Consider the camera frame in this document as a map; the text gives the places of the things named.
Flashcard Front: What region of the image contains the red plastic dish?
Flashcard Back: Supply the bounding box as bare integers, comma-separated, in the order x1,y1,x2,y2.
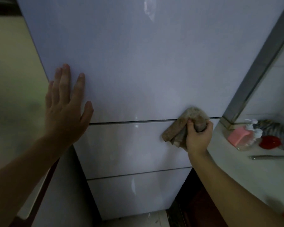
259,135,282,150

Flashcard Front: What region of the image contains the dark wooden cabinet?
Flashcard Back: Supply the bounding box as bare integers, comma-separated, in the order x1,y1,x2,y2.
168,168,228,227

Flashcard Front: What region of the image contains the metal utensil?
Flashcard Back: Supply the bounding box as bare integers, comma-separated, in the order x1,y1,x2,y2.
248,154,284,161

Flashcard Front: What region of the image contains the white refrigerator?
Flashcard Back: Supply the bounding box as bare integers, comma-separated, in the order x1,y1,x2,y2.
16,0,284,227

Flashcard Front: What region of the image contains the person's left forearm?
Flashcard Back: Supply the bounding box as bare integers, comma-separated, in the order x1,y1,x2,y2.
0,136,72,227

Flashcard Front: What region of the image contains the person's right forearm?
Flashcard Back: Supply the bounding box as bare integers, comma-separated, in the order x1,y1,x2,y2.
188,151,284,227

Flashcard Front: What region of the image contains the metal window frame post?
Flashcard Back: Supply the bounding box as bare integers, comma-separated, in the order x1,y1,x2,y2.
221,0,284,130

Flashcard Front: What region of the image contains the grey striped cloth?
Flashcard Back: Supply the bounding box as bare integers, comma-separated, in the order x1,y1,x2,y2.
254,119,284,153

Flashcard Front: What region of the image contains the brown cleaning cloth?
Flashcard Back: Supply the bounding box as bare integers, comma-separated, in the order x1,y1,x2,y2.
162,107,210,149

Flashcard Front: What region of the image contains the clear pump bottle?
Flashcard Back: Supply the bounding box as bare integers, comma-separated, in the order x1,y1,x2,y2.
236,128,263,152

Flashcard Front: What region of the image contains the pink pump soap bottle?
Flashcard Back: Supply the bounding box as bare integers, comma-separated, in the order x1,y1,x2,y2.
227,119,258,147

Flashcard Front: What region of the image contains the person's right hand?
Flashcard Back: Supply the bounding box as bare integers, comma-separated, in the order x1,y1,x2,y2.
186,119,214,159

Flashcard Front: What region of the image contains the person's left hand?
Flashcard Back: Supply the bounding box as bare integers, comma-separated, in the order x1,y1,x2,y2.
45,64,94,150

